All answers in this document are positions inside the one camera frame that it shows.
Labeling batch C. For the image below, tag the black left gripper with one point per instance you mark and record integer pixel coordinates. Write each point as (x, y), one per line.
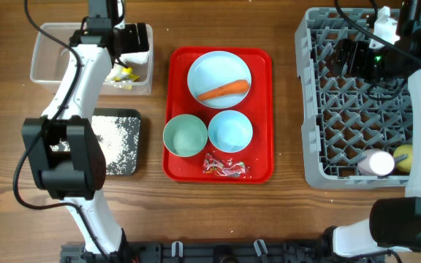
(137, 38)

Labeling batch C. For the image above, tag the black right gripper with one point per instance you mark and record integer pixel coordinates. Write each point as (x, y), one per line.
(357, 50)

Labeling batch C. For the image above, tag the white tissue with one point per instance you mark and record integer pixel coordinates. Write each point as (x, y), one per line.
(135, 58)

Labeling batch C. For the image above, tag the yellow snack wrapper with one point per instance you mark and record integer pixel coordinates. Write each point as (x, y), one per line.
(122, 77)

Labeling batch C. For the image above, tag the pink cup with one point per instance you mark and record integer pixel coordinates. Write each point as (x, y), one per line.
(376, 162)

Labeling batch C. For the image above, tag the mint green bowl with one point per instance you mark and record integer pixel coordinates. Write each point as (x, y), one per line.
(185, 135)

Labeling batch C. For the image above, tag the orange carrot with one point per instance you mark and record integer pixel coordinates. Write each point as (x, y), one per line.
(236, 87)

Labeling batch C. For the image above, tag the yellow cup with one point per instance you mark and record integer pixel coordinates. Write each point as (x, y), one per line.
(403, 158)

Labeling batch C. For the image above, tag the light blue bowl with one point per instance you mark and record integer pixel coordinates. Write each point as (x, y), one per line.
(230, 131)

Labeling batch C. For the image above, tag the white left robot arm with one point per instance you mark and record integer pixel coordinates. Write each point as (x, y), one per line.
(63, 152)

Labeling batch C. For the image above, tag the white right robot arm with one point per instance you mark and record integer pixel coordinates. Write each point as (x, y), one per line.
(393, 224)

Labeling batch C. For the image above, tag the grey dishwasher rack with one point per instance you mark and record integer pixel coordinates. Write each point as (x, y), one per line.
(340, 121)

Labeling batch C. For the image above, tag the clear plastic bin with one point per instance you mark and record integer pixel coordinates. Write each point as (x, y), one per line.
(50, 60)

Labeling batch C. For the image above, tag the red tray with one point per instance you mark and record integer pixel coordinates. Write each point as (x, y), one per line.
(258, 156)

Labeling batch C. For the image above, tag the light blue plate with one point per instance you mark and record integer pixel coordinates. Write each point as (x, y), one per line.
(213, 70)

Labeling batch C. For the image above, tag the black tray with rice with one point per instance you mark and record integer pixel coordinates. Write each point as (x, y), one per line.
(118, 134)

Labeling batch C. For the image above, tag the red candy wrapper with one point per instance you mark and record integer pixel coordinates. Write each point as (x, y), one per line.
(226, 168)

